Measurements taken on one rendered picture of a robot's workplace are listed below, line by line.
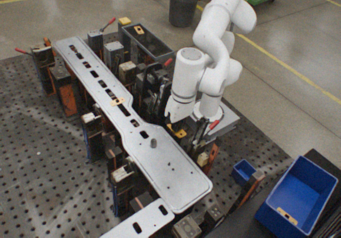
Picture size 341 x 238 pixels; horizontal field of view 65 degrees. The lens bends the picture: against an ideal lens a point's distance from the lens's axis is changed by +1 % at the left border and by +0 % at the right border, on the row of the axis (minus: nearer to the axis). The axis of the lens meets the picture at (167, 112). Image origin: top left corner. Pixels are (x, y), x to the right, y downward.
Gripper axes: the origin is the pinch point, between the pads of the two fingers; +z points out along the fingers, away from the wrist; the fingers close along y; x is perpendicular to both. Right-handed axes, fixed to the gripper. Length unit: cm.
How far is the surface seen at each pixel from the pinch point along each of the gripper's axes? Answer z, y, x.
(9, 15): 128, -3, -364
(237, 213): 24.4, -7.9, 33.6
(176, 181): 27.5, 2.7, 8.5
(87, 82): 28, 7, -69
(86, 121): 23.1, 21.0, -38.7
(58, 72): 25, 18, -82
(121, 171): 23.0, 20.8, -6.3
